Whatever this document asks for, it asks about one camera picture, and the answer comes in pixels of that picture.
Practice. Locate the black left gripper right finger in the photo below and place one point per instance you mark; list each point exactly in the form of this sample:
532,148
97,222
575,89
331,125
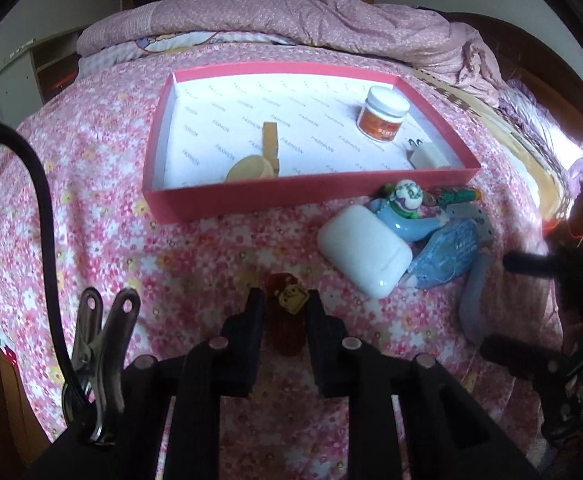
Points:
407,418

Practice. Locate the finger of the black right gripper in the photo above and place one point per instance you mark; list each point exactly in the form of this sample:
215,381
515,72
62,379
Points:
525,361
531,263

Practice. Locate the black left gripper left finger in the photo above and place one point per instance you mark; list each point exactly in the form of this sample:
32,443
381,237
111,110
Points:
183,396

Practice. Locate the blue correction tape dispenser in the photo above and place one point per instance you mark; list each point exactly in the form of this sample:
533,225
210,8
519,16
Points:
449,253

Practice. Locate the grey perforated metal block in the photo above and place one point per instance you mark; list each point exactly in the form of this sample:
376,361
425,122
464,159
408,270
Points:
478,215

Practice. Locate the green orange battery pack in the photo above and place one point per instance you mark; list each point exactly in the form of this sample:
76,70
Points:
442,196

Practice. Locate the red toy keychain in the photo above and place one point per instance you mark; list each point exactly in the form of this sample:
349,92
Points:
284,326

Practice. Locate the light blue handle toy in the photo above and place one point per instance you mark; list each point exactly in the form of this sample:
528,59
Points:
411,230

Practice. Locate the green white figure keychain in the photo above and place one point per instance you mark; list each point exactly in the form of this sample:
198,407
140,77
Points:
405,198

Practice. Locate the white charger plug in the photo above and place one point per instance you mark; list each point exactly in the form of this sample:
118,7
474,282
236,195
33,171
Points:
425,155

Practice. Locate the white earbuds case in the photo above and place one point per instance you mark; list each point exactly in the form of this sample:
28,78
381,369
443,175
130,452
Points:
365,250

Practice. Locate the round wooden disc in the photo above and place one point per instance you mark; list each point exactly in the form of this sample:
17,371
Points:
253,167

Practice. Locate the white orange jar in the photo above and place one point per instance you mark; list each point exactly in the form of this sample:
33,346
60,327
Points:
383,113

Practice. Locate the wooden phone stand bar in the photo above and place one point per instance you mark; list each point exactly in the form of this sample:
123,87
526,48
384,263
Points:
270,145

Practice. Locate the metal spring clip left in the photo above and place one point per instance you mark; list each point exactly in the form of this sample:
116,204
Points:
101,341

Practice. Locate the pink floral bedsheet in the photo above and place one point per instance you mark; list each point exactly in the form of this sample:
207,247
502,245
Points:
92,140

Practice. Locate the yellow brown blanket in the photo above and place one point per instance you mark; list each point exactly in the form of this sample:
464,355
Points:
554,197

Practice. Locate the dark wooden headboard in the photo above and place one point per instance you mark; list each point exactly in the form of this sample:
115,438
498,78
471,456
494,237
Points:
522,56

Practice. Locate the pink shallow cardboard box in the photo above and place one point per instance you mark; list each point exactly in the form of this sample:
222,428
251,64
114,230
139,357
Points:
210,117

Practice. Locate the pink quilted blanket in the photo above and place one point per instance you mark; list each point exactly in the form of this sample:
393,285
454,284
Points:
452,52

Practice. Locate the cartoon print pillow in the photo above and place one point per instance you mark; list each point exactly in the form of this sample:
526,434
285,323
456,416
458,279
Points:
181,40

